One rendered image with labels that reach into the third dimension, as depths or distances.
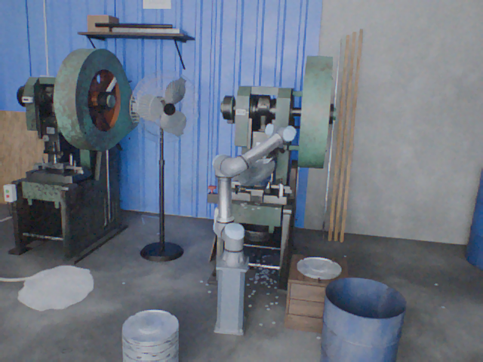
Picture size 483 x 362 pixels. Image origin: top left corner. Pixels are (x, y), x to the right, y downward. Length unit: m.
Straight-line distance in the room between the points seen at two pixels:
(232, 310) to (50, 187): 1.88
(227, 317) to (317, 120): 1.37
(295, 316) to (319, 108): 1.34
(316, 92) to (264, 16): 1.74
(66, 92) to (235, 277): 1.79
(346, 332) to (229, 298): 0.77
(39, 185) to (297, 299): 2.29
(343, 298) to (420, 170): 2.27
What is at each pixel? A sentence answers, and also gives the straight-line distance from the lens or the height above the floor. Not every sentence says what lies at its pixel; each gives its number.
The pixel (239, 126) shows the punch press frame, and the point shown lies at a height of 1.21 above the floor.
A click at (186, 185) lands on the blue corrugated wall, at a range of 4.56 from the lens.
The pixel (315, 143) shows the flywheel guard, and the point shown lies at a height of 1.15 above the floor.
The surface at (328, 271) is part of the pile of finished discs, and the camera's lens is 2.76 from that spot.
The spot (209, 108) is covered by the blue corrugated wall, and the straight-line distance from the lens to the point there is 4.35.
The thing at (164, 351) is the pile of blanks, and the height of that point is 0.19.
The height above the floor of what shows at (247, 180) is 0.84.
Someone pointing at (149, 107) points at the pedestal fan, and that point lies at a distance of 3.26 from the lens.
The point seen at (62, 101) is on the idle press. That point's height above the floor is 1.34.
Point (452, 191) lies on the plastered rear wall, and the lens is 4.58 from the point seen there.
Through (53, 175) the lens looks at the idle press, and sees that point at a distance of 3.73.
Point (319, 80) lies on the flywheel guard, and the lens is 2.75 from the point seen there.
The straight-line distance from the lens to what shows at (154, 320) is 2.35.
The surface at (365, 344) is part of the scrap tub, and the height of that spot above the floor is 0.33.
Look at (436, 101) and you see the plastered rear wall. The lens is 4.39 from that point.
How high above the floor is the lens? 1.54
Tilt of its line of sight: 14 degrees down
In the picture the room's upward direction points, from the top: 3 degrees clockwise
